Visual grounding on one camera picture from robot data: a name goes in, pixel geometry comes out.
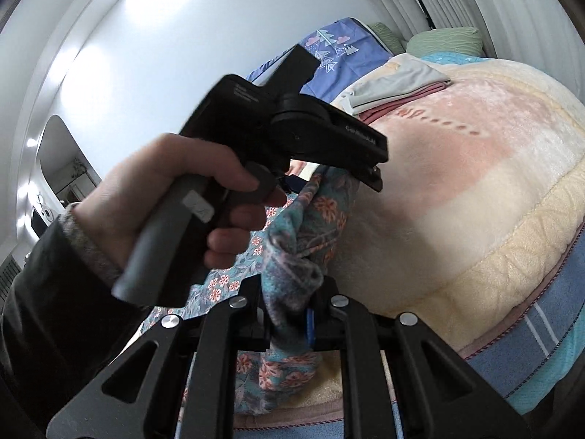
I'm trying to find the teal floral long-sleeve garment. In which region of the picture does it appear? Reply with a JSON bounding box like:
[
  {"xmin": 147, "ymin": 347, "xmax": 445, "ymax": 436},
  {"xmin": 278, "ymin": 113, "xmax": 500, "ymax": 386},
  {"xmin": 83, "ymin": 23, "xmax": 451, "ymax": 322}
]
[{"xmin": 137, "ymin": 164, "xmax": 360, "ymax": 417}]

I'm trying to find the dark jacket sleeve forearm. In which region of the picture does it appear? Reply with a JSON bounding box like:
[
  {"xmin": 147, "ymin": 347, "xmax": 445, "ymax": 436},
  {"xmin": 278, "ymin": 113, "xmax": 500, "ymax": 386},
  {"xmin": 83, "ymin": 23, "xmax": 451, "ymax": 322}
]
[{"xmin": 1, "ymin": 208, "xmax": 150, "ymax": 438}]

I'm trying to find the person's left hand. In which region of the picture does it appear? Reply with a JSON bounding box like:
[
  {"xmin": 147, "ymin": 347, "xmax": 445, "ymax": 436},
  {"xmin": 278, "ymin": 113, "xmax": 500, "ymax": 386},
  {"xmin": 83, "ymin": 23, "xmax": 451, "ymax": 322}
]
[{"xmin": 72, "ymin": 134, "xmax": 287, "ymax": 270}]

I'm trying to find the blue tree-print sheet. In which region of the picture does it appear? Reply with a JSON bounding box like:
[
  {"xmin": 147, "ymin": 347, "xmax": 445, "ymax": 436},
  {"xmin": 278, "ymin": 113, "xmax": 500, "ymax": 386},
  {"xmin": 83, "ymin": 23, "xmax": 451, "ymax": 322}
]
[{"xmin": 246, "ymin": 17, "xmax": 396, "ymax": 102}]

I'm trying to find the pink folded garment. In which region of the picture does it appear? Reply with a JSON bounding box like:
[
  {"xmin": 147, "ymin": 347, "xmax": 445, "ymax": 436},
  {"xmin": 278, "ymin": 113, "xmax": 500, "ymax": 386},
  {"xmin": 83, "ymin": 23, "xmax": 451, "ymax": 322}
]
[{"xmin": 357, "ymin": 81, "xmax": 451, "ymax": 125}]

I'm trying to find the dark green pillow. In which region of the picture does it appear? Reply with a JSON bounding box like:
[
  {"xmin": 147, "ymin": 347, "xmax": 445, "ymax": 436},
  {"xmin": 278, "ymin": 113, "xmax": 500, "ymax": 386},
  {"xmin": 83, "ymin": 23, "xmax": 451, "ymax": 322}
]
[{"xmin": 368, "ymin": 22, "xmax": 405, "ymax": 55}]

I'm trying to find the teal striped bed sheet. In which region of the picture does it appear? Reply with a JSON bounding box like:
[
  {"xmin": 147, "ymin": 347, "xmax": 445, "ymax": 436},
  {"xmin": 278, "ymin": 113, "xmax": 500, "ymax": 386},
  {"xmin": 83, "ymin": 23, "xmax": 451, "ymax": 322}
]
[{"xmin": 235, "ymin": 53, "xmax": 584, "ymax": 437}]

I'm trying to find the grey folded garment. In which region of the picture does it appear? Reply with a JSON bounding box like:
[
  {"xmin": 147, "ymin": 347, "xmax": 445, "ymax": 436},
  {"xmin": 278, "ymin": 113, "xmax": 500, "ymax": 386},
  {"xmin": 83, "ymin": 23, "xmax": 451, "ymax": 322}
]
[{"xmin": 339, "ymin": 60, "xmax": 451, "ymax": 116}]

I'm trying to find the light green pillow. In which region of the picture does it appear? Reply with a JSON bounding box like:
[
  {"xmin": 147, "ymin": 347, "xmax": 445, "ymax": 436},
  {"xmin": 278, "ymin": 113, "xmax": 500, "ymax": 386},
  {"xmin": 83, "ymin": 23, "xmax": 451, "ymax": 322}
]
[{"xmin": 405, "ymin": 27, "xmax": 484, "ymax": 57}]

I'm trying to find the cream peach plush blanket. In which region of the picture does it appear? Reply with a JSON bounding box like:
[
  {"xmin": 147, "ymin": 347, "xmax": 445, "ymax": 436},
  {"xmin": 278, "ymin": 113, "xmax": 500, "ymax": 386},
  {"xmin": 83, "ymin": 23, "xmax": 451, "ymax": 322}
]
[{"xmin": 328, "ymin": 60, "xmax": 584, "ymax": 413}]

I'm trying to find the white pleated curtain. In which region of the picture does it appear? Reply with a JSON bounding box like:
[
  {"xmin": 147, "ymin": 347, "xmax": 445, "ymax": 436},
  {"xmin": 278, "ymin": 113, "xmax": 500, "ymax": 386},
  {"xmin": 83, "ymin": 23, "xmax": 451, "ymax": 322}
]
[{"xmin": 374, "ymin": 0, "xmax": 584, "ymax": 67}]

